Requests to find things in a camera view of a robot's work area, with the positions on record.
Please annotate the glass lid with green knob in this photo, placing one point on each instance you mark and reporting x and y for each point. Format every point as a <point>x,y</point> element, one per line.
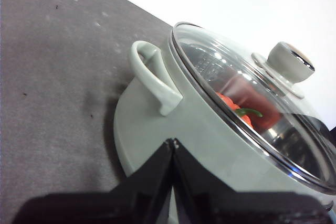
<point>286,64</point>

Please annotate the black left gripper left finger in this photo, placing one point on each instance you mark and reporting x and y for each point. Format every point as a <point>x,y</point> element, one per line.
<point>105,208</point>

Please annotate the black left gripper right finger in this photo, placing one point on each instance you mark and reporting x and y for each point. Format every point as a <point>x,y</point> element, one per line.
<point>236,208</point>

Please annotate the pale green electric steamer pot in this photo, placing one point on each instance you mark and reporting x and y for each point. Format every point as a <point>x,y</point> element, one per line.
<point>197,134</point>

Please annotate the orange toy pumpkin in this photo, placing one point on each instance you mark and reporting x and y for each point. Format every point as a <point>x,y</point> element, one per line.
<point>231,103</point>

